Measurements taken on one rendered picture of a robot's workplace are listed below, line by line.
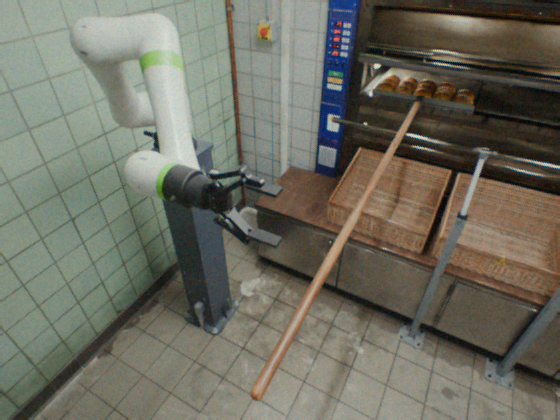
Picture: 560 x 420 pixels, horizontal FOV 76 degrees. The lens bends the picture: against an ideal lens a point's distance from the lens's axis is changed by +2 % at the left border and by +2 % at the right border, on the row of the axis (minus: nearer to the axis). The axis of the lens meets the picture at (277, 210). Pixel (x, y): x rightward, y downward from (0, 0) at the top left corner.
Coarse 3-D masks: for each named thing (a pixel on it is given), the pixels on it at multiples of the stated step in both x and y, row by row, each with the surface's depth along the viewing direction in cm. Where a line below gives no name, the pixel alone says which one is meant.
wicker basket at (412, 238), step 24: (360, 168) 228; (408, 168) 214; (432, 168) 208; (336, 192) 207; (360, 192) 232; (384, 192) 226; (408, 192) 219; (336, 216) 213; (360, 216) 196; (384, 216) 213; (408, 216) 213; (432, 216) 186; (384, 240) 196; (408, 240) 197
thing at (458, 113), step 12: (360, 96) 209; (372, 96) 205; (384, 96) 204; (408, 108) 199; (420, 108) 196; (432, 108) 193; (444, 108) 191; (456, 108) 191; (468, 120) 188; (480, 120) 185; (492, 120) 182; (504, 120) 180; (516, 120) 179; (540, 132) 175; (552, 132) 173
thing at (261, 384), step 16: (400, 128) 168; (384, 160) 146; (368, 192) 130; (352, 224) 117; (336, 240) 111; (336, 256) 107; (320, 272) 101; (320, 288) 99; (304, 304) 93; (288, 336) 86; (272, 352) 83; (272, 368) 80; (256, 384) 77; (256, 400) 77
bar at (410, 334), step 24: (336, 120) 183; (432, 144) 167; (456, 144) 162; (480, 168) 158; (552, 168) 148; (456, 240) 163; (432, 288) 185; (552, 312) 159; (408, 336) 215; (528, 336) 173; (504, 360) 191; (504, 384) 193
